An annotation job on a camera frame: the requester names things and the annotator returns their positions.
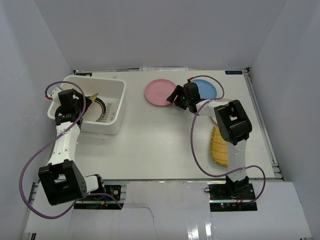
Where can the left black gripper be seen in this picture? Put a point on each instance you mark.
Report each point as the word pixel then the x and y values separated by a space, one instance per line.
pixel 83 104

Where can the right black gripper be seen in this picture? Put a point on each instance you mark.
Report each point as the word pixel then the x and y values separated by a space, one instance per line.
pixel 179 91

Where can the pink plastic plate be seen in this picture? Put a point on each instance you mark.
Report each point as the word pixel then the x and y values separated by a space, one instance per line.
pixel 157 91

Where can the round bamboo woven tray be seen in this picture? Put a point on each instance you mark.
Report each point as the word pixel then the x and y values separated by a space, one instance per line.
pixel 92 97

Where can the green rimmed white plate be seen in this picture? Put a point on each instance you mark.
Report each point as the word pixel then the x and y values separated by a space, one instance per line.
pixel 96 110

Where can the blue plastic plate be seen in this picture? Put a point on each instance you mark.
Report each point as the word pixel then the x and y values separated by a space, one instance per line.
pixel 206 89

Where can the rectangular bamboo woven tray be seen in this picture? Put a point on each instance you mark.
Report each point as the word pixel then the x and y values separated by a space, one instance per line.
pixel 218 148

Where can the cream plastic plate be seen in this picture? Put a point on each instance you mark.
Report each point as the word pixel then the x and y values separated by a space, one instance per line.
pixel 223 101

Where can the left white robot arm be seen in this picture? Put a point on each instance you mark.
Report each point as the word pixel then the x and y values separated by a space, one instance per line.
pixel 61 179

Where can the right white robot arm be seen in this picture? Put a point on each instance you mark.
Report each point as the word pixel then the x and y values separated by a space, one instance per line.
pixel 234 127

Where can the white plastic bin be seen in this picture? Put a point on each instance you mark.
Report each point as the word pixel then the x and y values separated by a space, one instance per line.
pixel 111 92

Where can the dark label sticker left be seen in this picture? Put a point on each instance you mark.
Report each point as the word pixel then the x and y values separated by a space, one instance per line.
pixel 86 74

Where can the blue label sticker right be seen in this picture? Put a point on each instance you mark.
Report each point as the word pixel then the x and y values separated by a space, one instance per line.
pixel 233 72

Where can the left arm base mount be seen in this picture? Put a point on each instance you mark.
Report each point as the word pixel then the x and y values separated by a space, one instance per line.
pixel 102 202

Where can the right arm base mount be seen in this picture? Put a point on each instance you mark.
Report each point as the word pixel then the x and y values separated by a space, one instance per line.
pixel 221 200

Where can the aluminium rail right edge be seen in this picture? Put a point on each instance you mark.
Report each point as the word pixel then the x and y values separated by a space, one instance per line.
pixel 267 142

